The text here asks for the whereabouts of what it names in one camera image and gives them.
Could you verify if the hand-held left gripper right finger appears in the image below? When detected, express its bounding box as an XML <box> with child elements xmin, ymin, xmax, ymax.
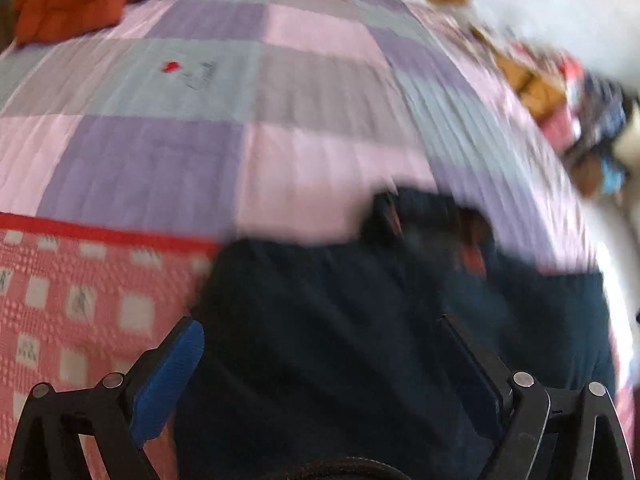
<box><xmin>436</xmin><ymin>313</ymin><xmax>636</xmax><ymax>480</ymax></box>

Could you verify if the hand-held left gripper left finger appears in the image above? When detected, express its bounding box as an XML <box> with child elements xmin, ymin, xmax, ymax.
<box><xmin>0</xmin><ymin>316</ymin><xmax>206</xmax><ymax>480</ymax></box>

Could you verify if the navy blue jacket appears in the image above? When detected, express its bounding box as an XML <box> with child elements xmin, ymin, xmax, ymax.
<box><xmin>172</xmin><ymin>187</ymin><xmax>618</xmax><ymax>480</ymax></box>

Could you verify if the red checkered blanket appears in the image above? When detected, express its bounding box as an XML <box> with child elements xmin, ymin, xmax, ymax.
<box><xmin>0</xmin><ymin>212</ymin><xmax>223</xmax><ymax>480</ymax></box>

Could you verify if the cardboard box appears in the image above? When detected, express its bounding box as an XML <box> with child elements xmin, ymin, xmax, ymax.
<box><xmin>570</xmin><ymin>155</ymin><xmax>608</xmax><ymax>197</ymax></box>

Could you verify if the pastel patchwork bed sheet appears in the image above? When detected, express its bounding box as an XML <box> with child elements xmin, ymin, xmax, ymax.
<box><xmin>0</xmin><ymin>0</ymin><xmax>601</xmax><ymax>271</ymax></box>

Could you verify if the pink plastic bag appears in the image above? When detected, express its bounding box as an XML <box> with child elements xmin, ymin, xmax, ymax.
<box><xmin>542</xmin><ymin>105</ymin><xmax>576</xmax><ymax>148</ymax></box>

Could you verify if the beige bag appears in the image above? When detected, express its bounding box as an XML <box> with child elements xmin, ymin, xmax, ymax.
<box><xmin>612</xmin><ymin>100</ymin><xmax>640</xmax><ymax>166</ymax></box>

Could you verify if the stack of printed bags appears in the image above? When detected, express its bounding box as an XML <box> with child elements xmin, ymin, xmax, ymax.
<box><xmin>565</xmin><ymin>70</ymin><xmax>628</xmax><ymax>161</ymax></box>

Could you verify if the wooden nightstand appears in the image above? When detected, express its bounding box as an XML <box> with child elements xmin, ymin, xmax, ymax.
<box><xmin>470</xmin><ymin>25</ymin><xmax>566</xmax><ymax>121</ymax></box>

